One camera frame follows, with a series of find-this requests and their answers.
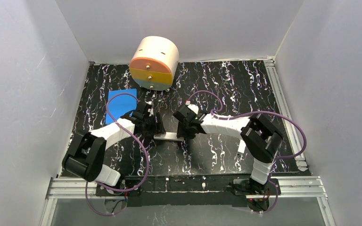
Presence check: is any white remote control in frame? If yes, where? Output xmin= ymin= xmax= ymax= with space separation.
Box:
xmin=154 ymin=132 xmax=184 ymax=142

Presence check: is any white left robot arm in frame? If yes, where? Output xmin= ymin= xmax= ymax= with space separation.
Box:
xmin=62 ymin=102 xmax=165 ymax=186

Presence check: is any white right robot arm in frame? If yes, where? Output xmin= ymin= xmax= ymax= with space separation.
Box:
xmin=173 ymin=105 xmax=283 ymax=186

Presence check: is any white rectangular bar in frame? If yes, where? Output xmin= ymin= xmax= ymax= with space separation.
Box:
xmin=237 ymin=139 xmax=246 ymax=155

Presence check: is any cream round drawer cabinet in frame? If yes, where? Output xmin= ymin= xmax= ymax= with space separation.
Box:
xmin=129 ymin=36 xmax=179 ymax=91

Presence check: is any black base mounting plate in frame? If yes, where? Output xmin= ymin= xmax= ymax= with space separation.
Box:
xmin=95 ymin=173 xmax=281 ymax=208

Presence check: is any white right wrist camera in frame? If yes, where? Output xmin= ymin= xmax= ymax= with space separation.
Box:
xmin=185 ymin=100 xmax=199 ymax=114

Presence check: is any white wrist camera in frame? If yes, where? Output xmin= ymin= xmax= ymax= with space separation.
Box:
xmin=185 ymin=100 xmax=199 ymax=114
xmin=145 ymin=101 xmax=154 ymax=116

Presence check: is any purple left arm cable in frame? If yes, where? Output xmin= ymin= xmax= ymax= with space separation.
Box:
xmin=84 ymin=92 xmax=150 ymax=217

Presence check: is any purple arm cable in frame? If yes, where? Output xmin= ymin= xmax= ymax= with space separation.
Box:
xmin=84 ymin=92 xmax=150 ymax=217
xmin=185 ymin=90 xmax=307 ymax=214

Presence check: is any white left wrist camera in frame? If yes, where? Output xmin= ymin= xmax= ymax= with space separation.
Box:
xmin=145 ymin=101 xmax=154 ymax=116

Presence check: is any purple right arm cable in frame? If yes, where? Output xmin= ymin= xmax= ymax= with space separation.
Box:
xmin=185 ymin=90 xmax=307 ymax=214

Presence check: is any aluminium frame rail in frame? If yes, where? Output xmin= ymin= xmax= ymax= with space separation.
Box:
xmin=264 ymin=58 xmax=335 ymax=226

